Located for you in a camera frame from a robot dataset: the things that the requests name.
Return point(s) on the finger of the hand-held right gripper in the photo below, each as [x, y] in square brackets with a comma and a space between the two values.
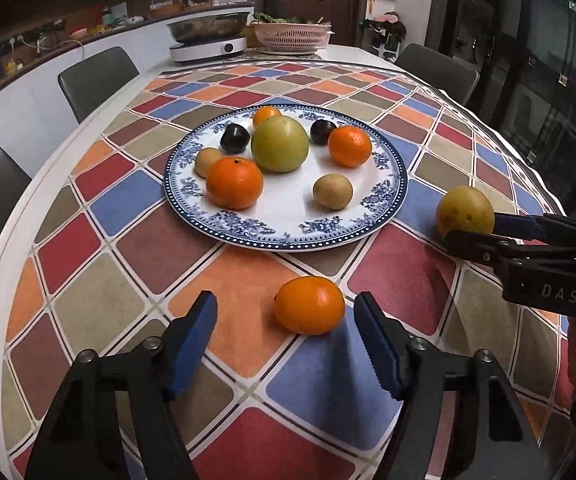
[473, 246]
[518, 225]

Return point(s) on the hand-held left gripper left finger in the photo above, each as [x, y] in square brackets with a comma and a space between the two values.
[195, 345]

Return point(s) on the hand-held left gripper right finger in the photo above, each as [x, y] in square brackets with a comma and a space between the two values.
[375, 345]

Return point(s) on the yellow pear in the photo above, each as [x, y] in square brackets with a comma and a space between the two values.
[463, 207]

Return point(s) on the small brown kiwi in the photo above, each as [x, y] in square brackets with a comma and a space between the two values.
[207, 162]
[332, 191]

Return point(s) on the blue patterned white plate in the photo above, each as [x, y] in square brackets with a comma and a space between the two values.
[288, 210]

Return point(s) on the green apple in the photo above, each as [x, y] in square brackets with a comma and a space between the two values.
[280, 143]

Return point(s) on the small orange mandarin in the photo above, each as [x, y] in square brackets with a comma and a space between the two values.
[263, 114]

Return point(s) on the colourful checked tablecloth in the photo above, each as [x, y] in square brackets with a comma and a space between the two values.
[118, 200]

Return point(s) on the glass sliding door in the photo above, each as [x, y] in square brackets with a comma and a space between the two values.
[528, 60]

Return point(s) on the dark plum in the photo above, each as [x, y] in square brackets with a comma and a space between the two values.
[233, 138]
[323, 131]

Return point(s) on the dark clutter with pink piece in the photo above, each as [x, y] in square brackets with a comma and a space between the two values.
[388, 22]

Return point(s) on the pink colander basket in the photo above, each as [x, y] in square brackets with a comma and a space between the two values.
[290, 37]

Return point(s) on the white induction cooker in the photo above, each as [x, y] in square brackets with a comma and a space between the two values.
[203, 52]

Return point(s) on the leafy greens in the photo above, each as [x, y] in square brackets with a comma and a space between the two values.
[268, 18]

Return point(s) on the metal cooking pot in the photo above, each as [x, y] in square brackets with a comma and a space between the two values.
[208, 27]

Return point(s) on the wooden wall shelf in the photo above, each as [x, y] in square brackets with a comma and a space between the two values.
[43, 5]

